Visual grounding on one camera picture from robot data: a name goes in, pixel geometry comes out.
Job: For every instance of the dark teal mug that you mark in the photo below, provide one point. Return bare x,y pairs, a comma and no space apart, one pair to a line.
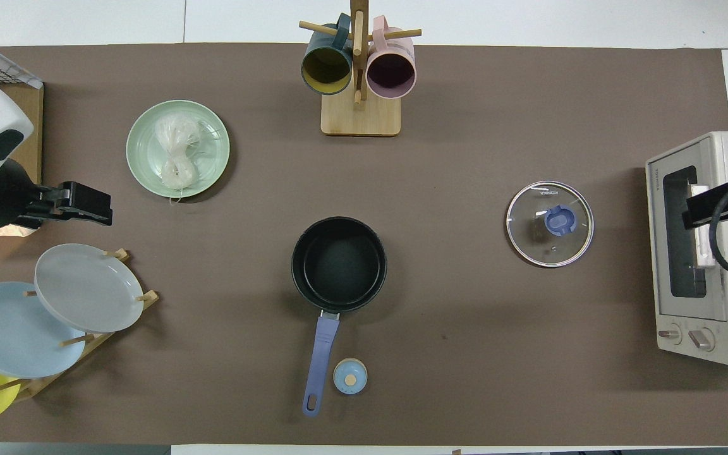
326,68

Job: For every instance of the white vermicelli bundle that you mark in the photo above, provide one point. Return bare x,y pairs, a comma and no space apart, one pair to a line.
175,158

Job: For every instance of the wooden mug tree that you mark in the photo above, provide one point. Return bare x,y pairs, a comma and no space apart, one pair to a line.
361,117

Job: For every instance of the green plate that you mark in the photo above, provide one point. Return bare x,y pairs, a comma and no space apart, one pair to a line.
212,158

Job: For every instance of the light blue plate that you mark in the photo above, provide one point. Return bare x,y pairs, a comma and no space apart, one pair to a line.
10,335

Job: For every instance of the wooden plate rack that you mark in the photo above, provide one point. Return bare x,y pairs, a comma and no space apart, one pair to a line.
79,354

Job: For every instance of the glass lid with blue knob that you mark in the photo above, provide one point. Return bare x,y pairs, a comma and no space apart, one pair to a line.
550,224

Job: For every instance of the grey plate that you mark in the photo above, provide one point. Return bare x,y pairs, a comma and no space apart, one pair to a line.
86,287

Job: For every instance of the brown table mat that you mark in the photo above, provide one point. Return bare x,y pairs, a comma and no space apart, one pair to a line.
528,95

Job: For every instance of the pink mug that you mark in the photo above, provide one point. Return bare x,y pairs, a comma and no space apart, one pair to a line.
391,69

